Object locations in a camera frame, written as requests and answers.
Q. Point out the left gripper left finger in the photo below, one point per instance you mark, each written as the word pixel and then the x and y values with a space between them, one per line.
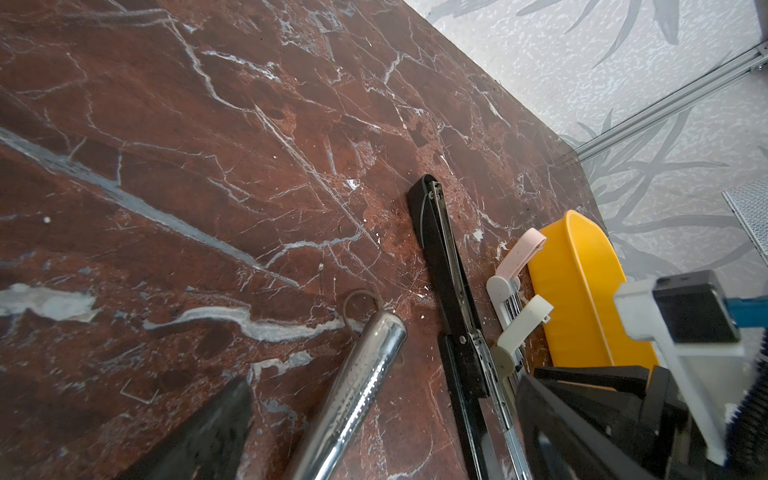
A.
pixel 208 445

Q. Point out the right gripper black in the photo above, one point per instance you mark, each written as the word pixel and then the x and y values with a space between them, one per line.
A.
pixel 641 411

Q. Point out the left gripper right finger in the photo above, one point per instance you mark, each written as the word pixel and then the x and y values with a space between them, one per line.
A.
pixel 589 453

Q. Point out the pink mini stapler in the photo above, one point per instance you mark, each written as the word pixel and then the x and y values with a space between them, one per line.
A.
pixel 504 286

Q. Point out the yellow plastic tray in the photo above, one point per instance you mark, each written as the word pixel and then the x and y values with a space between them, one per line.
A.
pixel 577 271

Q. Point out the white wire mesh basket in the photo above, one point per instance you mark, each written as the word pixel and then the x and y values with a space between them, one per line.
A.
pixel 748 203

